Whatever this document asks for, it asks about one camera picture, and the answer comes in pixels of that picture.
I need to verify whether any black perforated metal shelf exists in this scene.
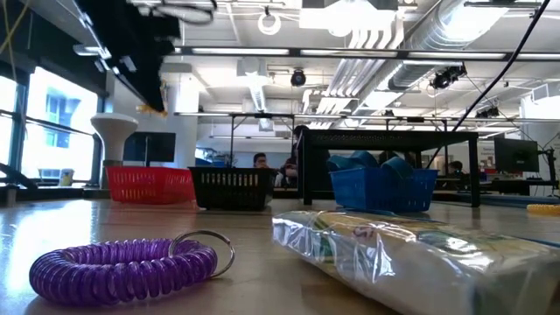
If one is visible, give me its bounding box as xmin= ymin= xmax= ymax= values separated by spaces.
xmin=297 ymin=128 xmax=481 ymax=207

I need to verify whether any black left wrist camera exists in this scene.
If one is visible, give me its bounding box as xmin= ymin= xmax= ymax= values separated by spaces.
xmin=135 ymin=12 xmax=181 ymax=67

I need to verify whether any white mushroom lamp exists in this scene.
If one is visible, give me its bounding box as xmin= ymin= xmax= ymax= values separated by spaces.
xmin=89 ymin=112 xmax=140 ymax=190

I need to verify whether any silver ventilation duct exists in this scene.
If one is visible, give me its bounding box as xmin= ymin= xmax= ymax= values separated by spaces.
xmin=387 ymin=0 xmax=513 ymax=93

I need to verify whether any black computer monitor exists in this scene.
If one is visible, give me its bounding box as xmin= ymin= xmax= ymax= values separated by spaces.
xmin=122 ymin=131 xmax=178 ymax=168
xmin=493 ymin=136 xmax=541 ymax=173

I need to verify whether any black overhead beam with lights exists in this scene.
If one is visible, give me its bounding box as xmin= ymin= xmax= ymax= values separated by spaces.
xmin=172 ymin=45 xmax=560 ymax=61

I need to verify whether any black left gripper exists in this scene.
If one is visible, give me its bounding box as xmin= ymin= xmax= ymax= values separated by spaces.
xmin=76 ymin=0 xmax=166 ymax=113

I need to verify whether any black ceiling spotlight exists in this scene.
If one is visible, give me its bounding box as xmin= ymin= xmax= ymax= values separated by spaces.
xmin=290 ymin=68 xmax=308 ymax=88

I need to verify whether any long black cable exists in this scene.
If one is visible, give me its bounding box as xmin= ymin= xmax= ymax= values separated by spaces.
xmin=424 ymin=0 xmax=551 ymax=171

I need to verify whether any purple coil wrist keychain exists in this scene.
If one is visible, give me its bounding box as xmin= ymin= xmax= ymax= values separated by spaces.
xmin=28 ymin=229 xmax=236 ymax=306

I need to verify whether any black track light cluster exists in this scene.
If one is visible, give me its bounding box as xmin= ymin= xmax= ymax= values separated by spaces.
xmin=430 ymin=64 xmax=468 ymax=91
xmin=475 ymin=106 xmax=501 ymax=120

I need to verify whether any red plastic basket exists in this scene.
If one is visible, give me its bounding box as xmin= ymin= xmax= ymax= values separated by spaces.
xmin=104 ymin=165 xmax=197 ymax=206

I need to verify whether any black plastic basket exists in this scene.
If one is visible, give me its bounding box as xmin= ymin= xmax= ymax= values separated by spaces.
xmin=188 ymin=166 xmax=277 ymax=212

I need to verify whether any blue plastic basket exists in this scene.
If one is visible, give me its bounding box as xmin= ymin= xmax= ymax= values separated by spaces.
xmin=329 ymin=168 xmax=439 ymax=214

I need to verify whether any white hanging ring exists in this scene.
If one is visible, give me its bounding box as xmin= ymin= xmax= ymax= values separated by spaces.
xmin=257 ymin=10 xmax=283 ymax=37

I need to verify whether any black background rig frame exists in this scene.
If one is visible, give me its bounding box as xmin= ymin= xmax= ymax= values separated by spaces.
xmin=174 ymin=111 xmax=298 ymax=170

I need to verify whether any yellow crayon pack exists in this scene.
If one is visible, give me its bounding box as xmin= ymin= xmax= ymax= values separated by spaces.
xmin=270 ymin=209 xmax=560 ymax=315

